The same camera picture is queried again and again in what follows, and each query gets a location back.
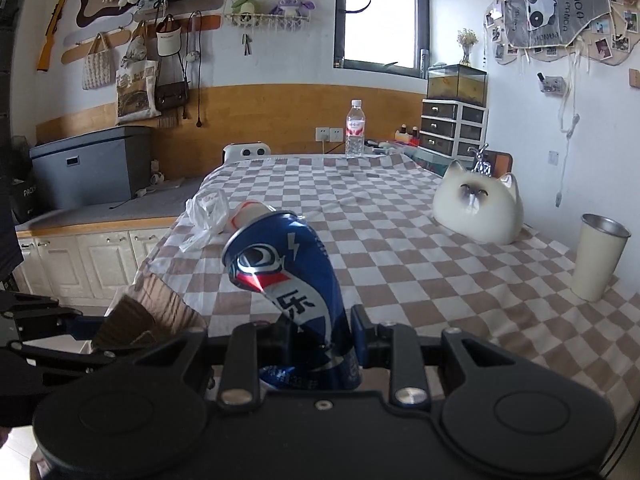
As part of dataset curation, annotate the glass fish tank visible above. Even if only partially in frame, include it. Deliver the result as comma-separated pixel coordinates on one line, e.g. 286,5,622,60
426,64,489,103

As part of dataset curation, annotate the brown white checkered tablecloth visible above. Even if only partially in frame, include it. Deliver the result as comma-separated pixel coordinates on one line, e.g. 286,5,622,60
131,152,640,423

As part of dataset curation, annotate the dark framed window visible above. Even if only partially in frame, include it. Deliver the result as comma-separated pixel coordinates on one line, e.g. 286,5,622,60
333,0,431,79

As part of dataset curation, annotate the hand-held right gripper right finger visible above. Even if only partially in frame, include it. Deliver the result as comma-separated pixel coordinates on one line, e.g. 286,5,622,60
350,304,507,408

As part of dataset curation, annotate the white device with two eyes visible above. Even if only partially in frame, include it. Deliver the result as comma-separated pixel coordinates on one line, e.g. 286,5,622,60
222,143,273,164

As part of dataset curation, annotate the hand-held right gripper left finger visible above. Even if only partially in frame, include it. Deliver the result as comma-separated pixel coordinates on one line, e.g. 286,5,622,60
134,320,297,408

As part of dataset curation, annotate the hanging net shelf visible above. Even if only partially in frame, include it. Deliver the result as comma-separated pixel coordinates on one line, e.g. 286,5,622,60
219,0,322,31

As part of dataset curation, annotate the grey storage box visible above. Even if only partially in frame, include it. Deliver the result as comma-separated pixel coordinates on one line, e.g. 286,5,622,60
29,126,154,211

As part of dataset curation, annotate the blue soda can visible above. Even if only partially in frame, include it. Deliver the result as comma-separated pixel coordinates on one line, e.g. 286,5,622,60
221,210,362,392

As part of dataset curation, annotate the cream knit bag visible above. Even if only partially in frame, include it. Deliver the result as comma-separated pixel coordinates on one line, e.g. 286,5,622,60
81,32,112,91

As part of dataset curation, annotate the wooden toy rifle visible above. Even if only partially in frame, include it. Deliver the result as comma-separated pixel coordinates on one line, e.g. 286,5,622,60
37,0,82,72

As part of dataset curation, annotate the white cat-shaped ornament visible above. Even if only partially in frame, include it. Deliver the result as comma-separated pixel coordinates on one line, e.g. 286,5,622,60
432,159,525,247

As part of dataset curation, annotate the white cabinet row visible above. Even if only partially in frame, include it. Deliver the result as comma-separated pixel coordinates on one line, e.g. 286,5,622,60
14,227,174,312

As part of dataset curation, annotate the printed canvas tote bag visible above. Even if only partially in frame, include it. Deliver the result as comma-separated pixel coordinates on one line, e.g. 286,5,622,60
115,59,162,126

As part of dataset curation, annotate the wooden chair back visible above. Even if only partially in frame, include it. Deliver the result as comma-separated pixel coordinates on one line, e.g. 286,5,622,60
480,151,512,179

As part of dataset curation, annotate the cream metal tumbler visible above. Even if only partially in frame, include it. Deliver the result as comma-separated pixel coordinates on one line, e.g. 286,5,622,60
571,213,632,303

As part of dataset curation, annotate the vase of dried flowers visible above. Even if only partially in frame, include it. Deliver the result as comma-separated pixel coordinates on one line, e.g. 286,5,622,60
457,28,480,67

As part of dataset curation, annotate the red white paper cup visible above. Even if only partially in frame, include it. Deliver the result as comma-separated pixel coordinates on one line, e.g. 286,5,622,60
232,200,277,233

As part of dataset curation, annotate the white plastic bag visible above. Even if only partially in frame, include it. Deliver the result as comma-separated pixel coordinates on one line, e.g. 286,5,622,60
180,190,242,254

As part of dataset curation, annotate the clear water bottle red label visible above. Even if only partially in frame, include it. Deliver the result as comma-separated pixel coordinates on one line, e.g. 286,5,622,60
345,100,367,159

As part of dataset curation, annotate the wooden wall hook rack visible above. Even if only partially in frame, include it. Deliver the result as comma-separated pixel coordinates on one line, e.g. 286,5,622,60
60,14,222,65

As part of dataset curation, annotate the white bag black trim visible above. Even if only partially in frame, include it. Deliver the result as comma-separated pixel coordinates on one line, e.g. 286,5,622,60
155,15,182,57

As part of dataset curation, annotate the black box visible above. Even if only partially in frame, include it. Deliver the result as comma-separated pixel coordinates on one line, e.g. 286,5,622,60
9,135,37,224

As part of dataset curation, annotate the white drawer organizer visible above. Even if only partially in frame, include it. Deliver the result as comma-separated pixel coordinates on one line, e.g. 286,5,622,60
419,99,489,159

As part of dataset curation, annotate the silver deer ornament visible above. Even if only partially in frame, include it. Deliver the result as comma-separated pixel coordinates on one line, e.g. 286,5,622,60
467,143,494,176

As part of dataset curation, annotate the brown leather satchel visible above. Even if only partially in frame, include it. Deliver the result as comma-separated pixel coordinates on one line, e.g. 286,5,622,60
154,82,190,113

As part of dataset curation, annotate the photo collage wall board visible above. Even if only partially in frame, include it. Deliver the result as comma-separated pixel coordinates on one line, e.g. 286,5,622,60
483,0,640,67

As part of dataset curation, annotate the white hanging cable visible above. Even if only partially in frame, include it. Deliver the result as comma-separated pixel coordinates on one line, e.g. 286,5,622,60
554,50,582,209

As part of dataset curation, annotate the purple plush toy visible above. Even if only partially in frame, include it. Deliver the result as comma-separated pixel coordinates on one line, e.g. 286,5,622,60
269,0,317,16

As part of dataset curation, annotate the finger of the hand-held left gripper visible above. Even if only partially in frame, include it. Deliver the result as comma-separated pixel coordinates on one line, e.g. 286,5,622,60
0,291,101,342
0,330,157,377

